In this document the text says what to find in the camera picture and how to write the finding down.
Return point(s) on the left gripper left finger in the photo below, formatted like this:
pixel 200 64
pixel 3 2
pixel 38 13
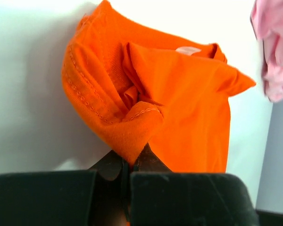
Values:
pixel 111 192

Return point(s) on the pink t shirt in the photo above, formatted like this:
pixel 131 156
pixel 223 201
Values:
pixel 267 22

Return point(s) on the orange t shirt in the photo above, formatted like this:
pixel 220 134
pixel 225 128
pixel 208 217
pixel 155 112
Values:
pixel 136 86

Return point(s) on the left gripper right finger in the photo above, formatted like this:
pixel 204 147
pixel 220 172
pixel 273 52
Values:
pixel 147 161

